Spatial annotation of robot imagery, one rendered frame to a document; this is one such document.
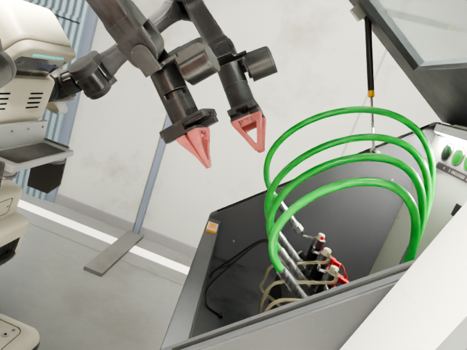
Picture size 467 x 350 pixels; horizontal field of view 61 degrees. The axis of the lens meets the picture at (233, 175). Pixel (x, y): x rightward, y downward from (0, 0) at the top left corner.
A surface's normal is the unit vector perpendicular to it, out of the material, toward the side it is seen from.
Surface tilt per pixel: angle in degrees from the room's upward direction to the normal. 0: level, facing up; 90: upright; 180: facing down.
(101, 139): 90
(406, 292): 76
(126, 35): 111
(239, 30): 90
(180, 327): 0
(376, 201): 90
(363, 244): 90
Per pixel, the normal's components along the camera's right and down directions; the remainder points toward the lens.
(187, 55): -0.03, 0.56
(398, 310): -0.84, -0.54
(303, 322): -0.07, 0.24
